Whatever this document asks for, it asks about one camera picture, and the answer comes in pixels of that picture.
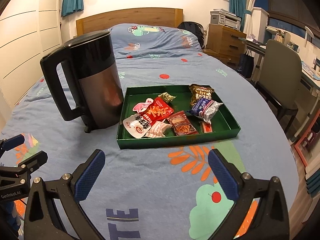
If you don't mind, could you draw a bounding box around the red white spicy snack packet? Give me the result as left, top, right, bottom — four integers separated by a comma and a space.
123, 97, 174, 139

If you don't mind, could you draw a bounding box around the blue white snack packet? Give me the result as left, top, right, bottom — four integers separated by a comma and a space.
188, 98, 223, 124

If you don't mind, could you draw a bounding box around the pink framed mirror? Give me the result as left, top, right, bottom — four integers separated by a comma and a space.
294, 111, 319, 167

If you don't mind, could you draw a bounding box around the small red orange sachet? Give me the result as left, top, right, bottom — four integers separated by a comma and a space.
200, 121, 213, 133

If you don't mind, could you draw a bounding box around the pink cartoon character snack pack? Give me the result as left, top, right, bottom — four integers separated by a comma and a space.
132, 98, 153, 113

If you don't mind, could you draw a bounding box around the red brown snack packet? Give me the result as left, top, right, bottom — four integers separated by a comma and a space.
167, 111, 198, 136

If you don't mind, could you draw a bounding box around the green metal tray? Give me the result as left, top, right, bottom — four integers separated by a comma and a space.
117, 85, 241, 149

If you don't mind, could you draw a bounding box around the pink striped candy wrapper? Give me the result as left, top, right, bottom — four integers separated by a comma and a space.
145, 121, 172, 138

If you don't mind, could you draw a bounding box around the grey office chair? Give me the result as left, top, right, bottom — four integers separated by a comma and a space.
253, 39, 303, 133

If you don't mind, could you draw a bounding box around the white wardrobe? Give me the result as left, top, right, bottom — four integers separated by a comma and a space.
1, 0, 61, 127

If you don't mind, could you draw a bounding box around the brown nutritious snack packet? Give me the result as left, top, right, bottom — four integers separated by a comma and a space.
189, 84, 214, 106

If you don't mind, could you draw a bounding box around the white desk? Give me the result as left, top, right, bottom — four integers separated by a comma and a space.
238, 36, 320, 138

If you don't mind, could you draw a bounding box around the dark shopping bag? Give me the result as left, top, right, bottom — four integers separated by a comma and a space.
237, 49, 254, 79

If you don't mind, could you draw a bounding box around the olive green candy wrapper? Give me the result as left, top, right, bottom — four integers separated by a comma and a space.
158, 92, 176, 103

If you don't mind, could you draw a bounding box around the wooden drawer cabinet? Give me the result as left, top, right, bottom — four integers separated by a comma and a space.
203, 24, 246, 69

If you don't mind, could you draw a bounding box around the wooden headboard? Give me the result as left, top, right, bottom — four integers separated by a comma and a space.
76, 7, 184, 36

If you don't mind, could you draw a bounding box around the black backpack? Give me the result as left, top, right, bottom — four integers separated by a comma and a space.
177, 22, 204, 49

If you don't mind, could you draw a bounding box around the white printer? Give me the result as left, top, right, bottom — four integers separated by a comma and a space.
210, 9, 241, 30

